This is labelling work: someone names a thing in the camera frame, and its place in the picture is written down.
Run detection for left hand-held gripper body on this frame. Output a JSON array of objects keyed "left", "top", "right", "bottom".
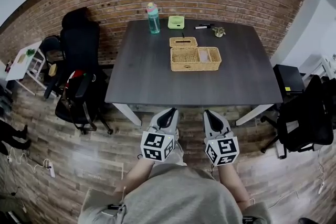
[{"left": 140, "top": 127, "right": 178, "bottom": 163}]

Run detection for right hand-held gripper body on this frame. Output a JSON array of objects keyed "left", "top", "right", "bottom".
[{"left": 204, "top": 131, "right": 239, "bottom": 166}]

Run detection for wicker basket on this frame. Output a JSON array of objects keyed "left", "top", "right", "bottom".
[{"left": 169, "top": 36, "right": 223, "bottom": 72}]

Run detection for person's left forearm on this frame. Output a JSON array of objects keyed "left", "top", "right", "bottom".
[{"left": 115, "top": 157, "right": 155, "bottom": 196}]

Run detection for person's right forearm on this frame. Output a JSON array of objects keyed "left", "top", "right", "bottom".
[{"left": 217, "top": 164, "right": 250, "bottom": 209}]

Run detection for person's leg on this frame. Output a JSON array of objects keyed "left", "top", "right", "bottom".
[{"left": 167, "top": 127, "right": 187, "bottom": 166}]

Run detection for white table leg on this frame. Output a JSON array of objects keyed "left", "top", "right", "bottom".
[
  {"left": 235, "top": 103, "right": 275, "bottom": 126},
  {"left": 112, "top": 103, "right": 142, "bottom": 126}
]

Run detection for person's grey shirt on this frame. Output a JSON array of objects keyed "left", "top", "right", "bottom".
[{"left": 78, "top": 164, "right": 272, "bottom": 224}]

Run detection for clear plastic packet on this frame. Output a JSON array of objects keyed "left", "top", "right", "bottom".
[{"left": 198, "top": 48, "right": 211, "bottom": 63}]

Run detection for black cabinet with yellow sticker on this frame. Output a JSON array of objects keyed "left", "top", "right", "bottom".
[{"left": 272, "top": 64, "right": 305, "bottom": 94}]

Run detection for black mesh office chair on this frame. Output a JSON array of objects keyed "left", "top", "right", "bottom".
[{"left": 260, "top": 74, "right": 334, "bottom": 159}]

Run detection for small potted succulent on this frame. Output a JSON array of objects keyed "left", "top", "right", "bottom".
[{"left": 212, "top": 26, "right": 226, "bottom": 38}]

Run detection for red garment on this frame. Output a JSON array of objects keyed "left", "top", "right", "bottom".
[{"left": 65, "top": 70, "right": 85, "bottom": 87}]

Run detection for teal water bottle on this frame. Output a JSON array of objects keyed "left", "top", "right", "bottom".
[{"left": 146, "top": 2, "right": 161, "bottom": 35}]

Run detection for green portable fan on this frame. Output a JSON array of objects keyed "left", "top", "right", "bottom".
[{"left": 167, "top": 15, "right": 185, "bottom": 30}]

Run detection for black high-back office chair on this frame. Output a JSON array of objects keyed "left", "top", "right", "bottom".
[{"left": 55, "top": 7, "right": 113, "bottom": 136}]

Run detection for white desk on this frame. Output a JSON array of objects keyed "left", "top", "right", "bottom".
[{"left": 301, "top": 55, "right": 336, "bottom": 82}]

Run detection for black folding chair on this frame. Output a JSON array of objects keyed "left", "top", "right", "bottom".
[{"left": 40, "top": 35, "right": 65, "bottom": 99}]

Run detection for black boots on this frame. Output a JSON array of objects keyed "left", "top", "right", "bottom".
[{"left": 0, "top": 120, "right": 32, "bottom": 155}]

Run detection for white side table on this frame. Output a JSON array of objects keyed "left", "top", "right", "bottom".
[{"left": 5, "top": 40, "right": 43, "bottom": 82}]

